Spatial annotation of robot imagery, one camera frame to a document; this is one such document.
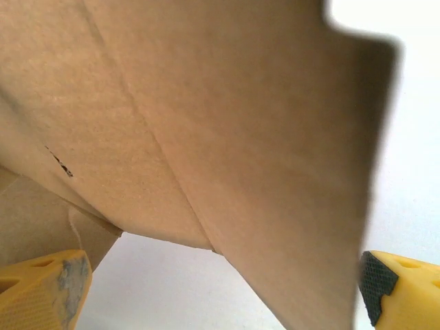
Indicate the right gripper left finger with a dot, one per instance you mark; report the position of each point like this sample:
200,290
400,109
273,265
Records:
38,292

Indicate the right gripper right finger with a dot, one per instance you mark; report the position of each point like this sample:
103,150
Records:
409,292

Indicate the brown cardboard paper box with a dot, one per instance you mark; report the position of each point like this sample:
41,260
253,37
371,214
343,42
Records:
206,120

